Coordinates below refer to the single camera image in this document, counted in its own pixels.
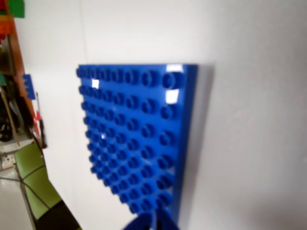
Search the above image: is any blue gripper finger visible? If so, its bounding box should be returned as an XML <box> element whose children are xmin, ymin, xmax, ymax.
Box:
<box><xmin>122</xmin><ymin>210</ymin><xmax>156</xmax><ymax>230</ymax></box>
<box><xmin>157</xmin><ymin>210</ymin><xmax>180</xmax><ymax>230</ymax></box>

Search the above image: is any green block top left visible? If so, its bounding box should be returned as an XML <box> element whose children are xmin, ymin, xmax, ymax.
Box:
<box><xmin>7</xmin><ymin>0</ymin><xmax>25</xmax><ymax>19</ymax></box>

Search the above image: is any blue 8x8 studded baseplate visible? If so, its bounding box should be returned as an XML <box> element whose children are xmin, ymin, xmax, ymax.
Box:
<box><xmin>75</xmin><ymin>63</ymin><xmax>200</xmax><ymax>227</ymax></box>

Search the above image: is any orange toy block stack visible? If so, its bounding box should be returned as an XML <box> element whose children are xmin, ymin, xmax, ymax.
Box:
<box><xmin>0</xmin><ymin>0</ymin><xmax>15</xmax><ymax>39</ymax></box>

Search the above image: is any small blue toy block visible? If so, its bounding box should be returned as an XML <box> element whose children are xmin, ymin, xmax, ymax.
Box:
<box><xmin>22</xmin><ymin>74</ymin><xmax>36</xmax><ymax>100</ymax></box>

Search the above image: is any green office chair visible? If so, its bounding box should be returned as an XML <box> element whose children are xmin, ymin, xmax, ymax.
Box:
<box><xmin>13</xmin><ymin>141</ymin><xmax>83</xmax><ymax>230</ymax></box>

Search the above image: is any red black screwdriver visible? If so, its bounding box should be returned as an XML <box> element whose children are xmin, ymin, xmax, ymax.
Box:
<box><xmin>35</xmin><ymin>92</ymin><xmax>48</xmax><ymax>148</ymax></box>

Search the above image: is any brown wooden board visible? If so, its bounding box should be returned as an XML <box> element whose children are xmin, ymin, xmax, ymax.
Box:
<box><xmin>8</xmin><ymin>21</ymin><xmax>36</xmax><ymax>125</ymax></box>

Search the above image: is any wooden stick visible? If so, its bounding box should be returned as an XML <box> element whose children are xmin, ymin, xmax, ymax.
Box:
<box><xmin>0</xmin><ymin>90</ymin><xmax>20</xmax><ymax>147</ymax></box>

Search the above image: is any white power strip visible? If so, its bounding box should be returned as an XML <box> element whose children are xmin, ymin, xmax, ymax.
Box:
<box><xmin>0</xmin><ymin>150</ymin><xmax>16</xmax><ymax>171</ymax></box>

